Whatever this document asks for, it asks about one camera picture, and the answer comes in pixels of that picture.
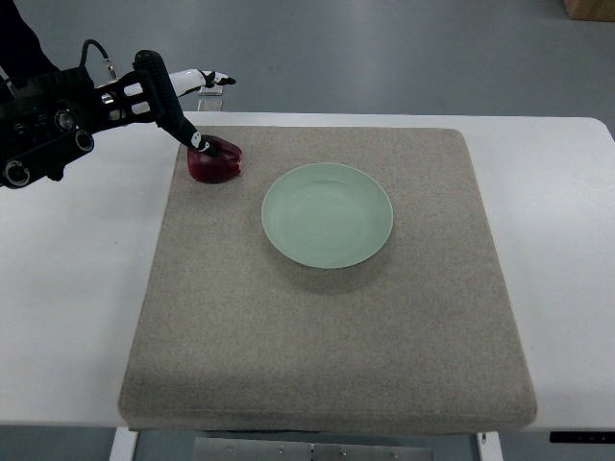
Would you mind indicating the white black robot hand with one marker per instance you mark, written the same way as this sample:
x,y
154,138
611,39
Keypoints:
x,y
161,90

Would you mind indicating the dark red apple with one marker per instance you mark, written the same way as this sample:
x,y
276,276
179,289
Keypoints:
x,y
224,166

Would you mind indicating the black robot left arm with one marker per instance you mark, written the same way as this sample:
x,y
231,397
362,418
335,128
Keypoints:
x,y
53,118

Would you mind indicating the pale green plate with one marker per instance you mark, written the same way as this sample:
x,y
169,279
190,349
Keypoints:
x,y
327,215

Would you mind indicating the upper clear floor tile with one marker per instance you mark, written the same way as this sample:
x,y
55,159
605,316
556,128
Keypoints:
x,y
210,91

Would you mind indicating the dark clothed person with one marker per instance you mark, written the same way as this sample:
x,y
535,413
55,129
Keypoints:
x,y
22,57

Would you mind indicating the beige felt mat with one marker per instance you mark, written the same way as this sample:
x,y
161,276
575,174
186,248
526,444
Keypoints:
x,y
418,339

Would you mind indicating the cardboard box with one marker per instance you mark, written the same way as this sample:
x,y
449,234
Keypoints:
x,y
590,10

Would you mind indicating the black table control panel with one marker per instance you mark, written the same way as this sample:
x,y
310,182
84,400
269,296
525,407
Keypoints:
x,y
583,437

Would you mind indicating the grey metal base plate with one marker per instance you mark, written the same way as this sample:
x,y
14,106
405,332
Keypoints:
x,y
239,449

